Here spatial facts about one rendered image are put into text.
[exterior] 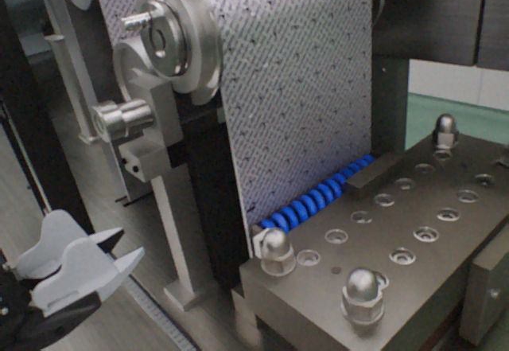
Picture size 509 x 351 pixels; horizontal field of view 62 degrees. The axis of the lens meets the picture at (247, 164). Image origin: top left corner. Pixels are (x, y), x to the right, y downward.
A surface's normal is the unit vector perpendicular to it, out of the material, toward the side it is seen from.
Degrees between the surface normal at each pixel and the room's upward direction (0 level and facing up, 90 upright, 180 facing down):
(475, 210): 0
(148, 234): 0
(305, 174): 90
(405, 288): 0
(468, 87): 90
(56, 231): 86
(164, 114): 90
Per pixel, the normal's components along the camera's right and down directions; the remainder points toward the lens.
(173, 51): -0.76, 0.40
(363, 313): -0.33, 0.50
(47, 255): 0.70, 0.19
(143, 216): -0.14, -0.87
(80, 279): 0.56, 0.33
